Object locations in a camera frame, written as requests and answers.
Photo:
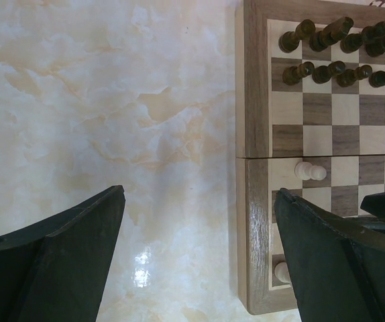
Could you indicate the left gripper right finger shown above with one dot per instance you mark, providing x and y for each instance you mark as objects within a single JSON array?
[{"x": 336, "y": 265}]

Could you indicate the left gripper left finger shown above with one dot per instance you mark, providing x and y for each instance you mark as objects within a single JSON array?
[{"x": 56, "y": 269}]

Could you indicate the dark pawn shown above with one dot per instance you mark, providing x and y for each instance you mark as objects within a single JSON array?
[{"x": 294, "y": 74}]

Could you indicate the white rook chess piece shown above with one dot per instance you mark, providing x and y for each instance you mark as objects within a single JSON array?
[{"x": 281, "y": 272}]

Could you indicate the white pawn chess piece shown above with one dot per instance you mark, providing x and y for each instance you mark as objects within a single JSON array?
[{"x": 308, "y": 171}]

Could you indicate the dark pawn chess piece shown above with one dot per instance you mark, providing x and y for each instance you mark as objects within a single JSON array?
[
  {"x": 323, "y": 74},
  {"x": 350, "y": 76}
]

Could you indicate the wooden chess board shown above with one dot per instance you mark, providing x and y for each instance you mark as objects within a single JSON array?
[{"x": 278, "y": 126}]

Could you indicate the dark rook chess piece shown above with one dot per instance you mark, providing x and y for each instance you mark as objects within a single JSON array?
[{"x": 289, "y": 41}]

